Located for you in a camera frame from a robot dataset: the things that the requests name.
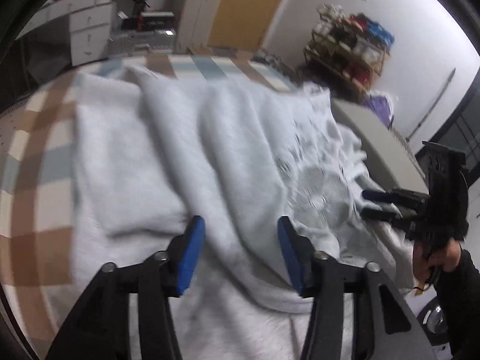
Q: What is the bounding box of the black sleeve forearm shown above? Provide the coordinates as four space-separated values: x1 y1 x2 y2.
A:
434 250 480 359

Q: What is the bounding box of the light grey sweatshirt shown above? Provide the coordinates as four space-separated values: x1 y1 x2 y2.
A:
72 67 414 359

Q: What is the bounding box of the white drawer desk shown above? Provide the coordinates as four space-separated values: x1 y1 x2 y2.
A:
17 0 116 67

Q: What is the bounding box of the wooden shoe rack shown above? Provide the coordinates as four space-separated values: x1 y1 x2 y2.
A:
303 4 395 97

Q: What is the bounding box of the white tall cabinet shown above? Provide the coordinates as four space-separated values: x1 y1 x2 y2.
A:
173 0 221 54

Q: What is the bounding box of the silver suitcase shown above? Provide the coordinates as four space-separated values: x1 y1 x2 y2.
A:
108 29 176 56

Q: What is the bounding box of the purple bag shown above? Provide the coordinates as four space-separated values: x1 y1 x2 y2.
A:
363 91 394 128

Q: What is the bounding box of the black red shoebox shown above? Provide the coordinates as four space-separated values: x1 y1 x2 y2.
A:
137 11 175 31

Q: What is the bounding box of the person's right hand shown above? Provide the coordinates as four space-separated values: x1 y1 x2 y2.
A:
412 239 461 284

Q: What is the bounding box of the wooden door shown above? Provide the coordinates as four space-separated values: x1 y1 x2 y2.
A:
208 0 281 51

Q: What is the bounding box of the checkered bed sheet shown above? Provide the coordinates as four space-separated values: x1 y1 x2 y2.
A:
1 55 294 356

